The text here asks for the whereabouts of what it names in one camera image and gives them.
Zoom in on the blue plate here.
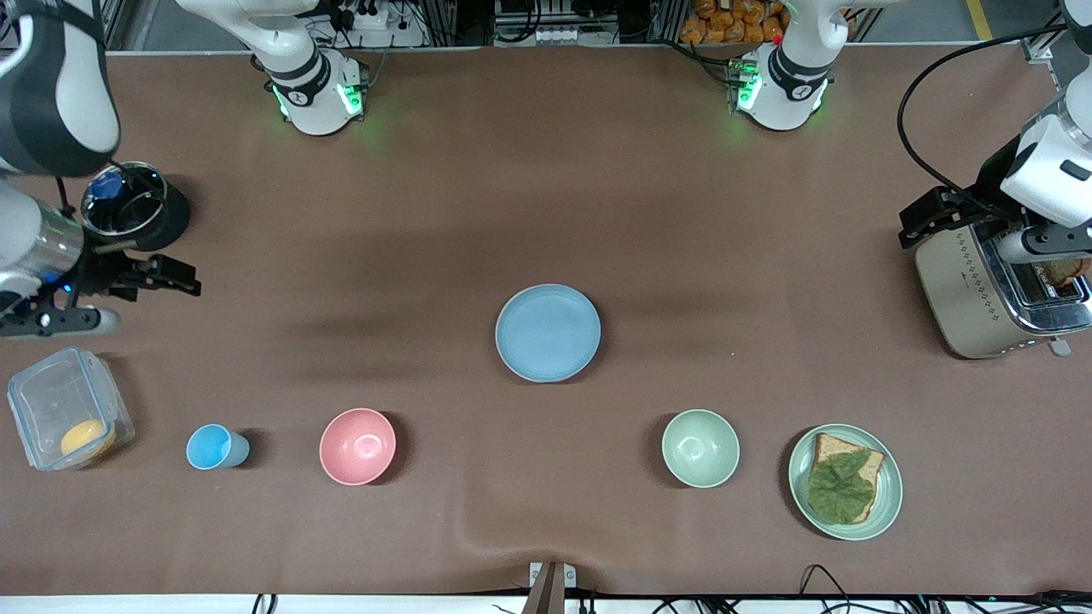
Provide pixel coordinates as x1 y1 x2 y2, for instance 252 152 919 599
495 284 602 384

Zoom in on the green plate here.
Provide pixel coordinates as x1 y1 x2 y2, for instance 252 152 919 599
787 423 903 542

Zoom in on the brown table cover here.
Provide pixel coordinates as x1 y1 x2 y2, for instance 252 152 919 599
0 43 1092 598

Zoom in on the black saucepan with blue handle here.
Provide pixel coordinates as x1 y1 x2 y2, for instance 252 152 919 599
81 160 191 253

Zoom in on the silver toaster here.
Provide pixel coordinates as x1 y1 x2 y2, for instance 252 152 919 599
915 217 1092 361

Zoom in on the pink bowl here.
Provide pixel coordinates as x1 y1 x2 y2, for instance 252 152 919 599
319 408 398 487

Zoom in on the yellow round food piece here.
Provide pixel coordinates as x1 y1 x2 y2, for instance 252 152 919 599
60 419 116 461

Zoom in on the orange snack bags pile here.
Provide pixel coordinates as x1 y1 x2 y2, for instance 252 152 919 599
680 0 787 45

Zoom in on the green bowl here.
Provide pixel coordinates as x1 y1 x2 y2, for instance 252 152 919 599
661 409 741 489

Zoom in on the brown bread slice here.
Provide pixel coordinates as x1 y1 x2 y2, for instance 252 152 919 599
810 432 886 524

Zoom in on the green lettuce leaf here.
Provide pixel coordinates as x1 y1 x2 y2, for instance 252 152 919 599
807 449 877 524

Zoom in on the white power strip with plugs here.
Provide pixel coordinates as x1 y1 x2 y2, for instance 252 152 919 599
328 0 402 31

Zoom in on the blue cup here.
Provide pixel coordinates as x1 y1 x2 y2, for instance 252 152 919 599
186 424 251 471

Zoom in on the clear plastic container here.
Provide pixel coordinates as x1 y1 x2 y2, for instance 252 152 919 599
7 346 136 472

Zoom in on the brown toast slice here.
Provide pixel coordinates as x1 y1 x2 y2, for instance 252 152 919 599
1037 256 1091 288

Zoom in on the metal table clamp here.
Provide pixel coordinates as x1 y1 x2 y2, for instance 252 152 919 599
528 561 578 614

